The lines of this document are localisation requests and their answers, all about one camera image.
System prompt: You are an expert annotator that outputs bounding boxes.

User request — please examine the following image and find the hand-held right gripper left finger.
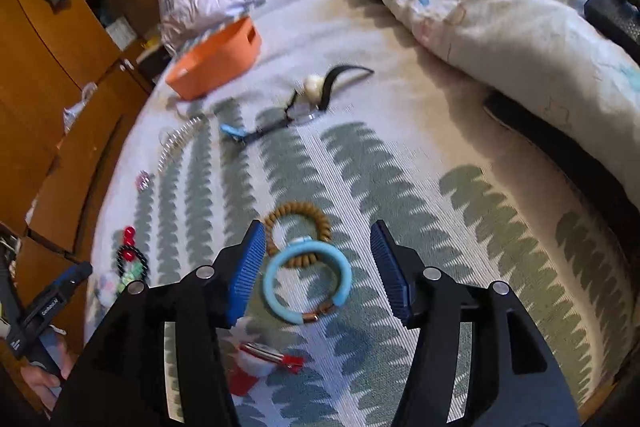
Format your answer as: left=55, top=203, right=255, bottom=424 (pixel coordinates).
left=52, top=220, right=267, bottom=427

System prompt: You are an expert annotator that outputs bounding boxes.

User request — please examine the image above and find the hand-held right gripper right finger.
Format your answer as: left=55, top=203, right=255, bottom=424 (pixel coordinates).
left=369, top=219, right=581, bottom=427

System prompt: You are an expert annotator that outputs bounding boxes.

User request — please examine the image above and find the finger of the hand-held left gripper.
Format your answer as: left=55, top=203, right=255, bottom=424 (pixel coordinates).
left=7, top=262, right=94, bottom=360

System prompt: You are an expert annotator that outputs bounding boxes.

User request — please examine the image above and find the light blue bangle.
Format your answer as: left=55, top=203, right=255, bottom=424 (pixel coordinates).
left=262, top=241, right=352, bottom=325

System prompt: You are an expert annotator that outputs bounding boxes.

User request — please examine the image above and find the black bead bracelet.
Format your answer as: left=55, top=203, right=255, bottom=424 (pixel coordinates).
left=116, top=244, right=150, bottom=280

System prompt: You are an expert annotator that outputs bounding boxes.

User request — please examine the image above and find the wooden bead bracelet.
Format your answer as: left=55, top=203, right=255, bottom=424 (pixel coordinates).
left=263, top=201, right=332, bottom=268

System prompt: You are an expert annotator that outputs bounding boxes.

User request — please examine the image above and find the red bead hair clip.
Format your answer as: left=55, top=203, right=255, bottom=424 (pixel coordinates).
left=120, top=227, right=140, bottom=263

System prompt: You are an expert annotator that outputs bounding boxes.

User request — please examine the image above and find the santa hat hair clip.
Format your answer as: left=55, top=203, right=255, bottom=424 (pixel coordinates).
left=227, top=317, right=307, bottom=395

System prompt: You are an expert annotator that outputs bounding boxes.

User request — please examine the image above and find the orange plastic basket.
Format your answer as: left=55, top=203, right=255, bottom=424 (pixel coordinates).
left=165, top=16, right=262, bottom=102

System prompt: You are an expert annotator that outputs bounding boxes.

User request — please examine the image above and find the person's left hand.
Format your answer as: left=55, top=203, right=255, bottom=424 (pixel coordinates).
left=21, top=336, right=76, bottom=410

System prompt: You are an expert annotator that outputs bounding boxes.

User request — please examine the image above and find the blue hair clip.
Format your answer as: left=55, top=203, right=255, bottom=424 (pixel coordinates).
left=220, top=123, right=249, bottom=142

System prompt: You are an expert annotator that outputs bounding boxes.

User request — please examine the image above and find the pearl claw hair clip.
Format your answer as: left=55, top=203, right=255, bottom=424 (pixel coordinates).
left=156, top=116, right=208, bottom=175

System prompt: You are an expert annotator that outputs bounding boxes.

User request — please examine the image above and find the plastic bag in drawer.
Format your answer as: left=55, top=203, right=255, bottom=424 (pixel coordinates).
left=62, top=82, right=98, bottom=132

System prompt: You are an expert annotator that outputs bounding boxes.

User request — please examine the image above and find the wooden wardrobe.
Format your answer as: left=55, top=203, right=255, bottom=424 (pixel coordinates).
left=0, top=0, right=166, bottom=408

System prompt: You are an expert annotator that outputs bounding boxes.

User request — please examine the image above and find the white paper bag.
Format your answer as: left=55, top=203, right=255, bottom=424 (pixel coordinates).
left=107, top=18, right=138, bottom=50

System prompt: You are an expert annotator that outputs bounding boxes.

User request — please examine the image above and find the black ribbed device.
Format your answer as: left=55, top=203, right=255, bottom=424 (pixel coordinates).
left=584, top=0, right=640, bottom=58

